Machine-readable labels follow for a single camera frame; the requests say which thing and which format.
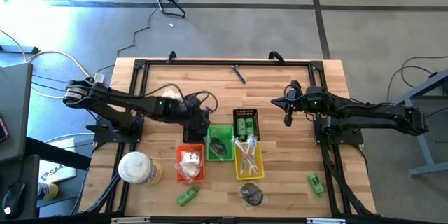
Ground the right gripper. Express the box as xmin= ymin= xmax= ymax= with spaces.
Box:
xmin=271 ymin=80 xmax=332 ymax=127

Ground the clear bag of black ties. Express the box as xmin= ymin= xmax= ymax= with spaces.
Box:
xmin=236 ymin=181 xmax=267 ymax=211
xmin=204 ymin=134 xmax=230 ymax=161

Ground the bagged blue toothbrush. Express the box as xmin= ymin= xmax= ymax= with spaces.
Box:
xmin=241 ymin=139 xmax=253 ymax=176
xmin=244 ymin=134 xmax=259 ymax=176

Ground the orange slotted plastic basket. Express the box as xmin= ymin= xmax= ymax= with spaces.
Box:
xmin=176 ymin=143 xmax=207 ymax=183

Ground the green slotted plastic basket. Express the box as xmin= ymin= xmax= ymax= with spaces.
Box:
xmin=206 ymin=125 xmax=235 ymax=162

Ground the yellow slotted plastic basket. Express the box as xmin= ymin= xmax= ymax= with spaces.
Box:
xmin=233 ymin=140 xmax=266 ymax=181

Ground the Lysol wipes canister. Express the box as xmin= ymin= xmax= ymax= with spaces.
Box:
xmin=118 ymin=150 xmax=164 ymax=186

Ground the black gantry strut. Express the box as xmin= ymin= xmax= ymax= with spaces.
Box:
xmin=320 ymin=143 xmax=374 ymax=216
xmin=83 ymin=173 xmax=122 ymax=214

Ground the white printed box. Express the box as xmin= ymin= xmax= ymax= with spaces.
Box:
xmin=37 ymin=138 xmax=78 ymax=184

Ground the yellow and blue canister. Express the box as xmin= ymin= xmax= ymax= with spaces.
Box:
xmin=37 ymin=181 xmax=60 ymax=201

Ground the grey closed laptop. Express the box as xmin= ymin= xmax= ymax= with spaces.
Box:
xmin=0 ymin=62 xmax=34 ymax=164

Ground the black desk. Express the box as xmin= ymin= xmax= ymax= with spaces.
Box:
xmin=0 ymin=136 xmax=92 ymax=220

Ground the black floor bar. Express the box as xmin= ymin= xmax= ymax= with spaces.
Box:
xmin=0 ymin=44 xmax=39 ymax=55

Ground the black computer mouse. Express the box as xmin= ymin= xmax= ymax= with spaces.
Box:
xmin=1 ymin=181 xmax=27 ymax=220

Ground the black aluminium table frame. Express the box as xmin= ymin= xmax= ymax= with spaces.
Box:
xmin=104 ymin=58 xmax=351 ymax=218

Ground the black fan power cable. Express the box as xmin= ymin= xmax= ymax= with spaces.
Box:
xmin=94 ymin=5 xmax=158 ymax=78

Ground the silver metal bracket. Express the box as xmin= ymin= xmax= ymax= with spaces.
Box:
xmin=111 ymin=216 xmax=151 ymax=224
xmin=307 ymin=218 xmax=346 ymax=224

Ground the grey metal desk frame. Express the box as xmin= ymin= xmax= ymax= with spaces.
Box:
xmin=386 ymin=68 xmax=448 ymax=177

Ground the yellow floor cable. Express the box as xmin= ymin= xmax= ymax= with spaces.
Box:
xmin=0 ymin=29 xmax=94 ymax=99

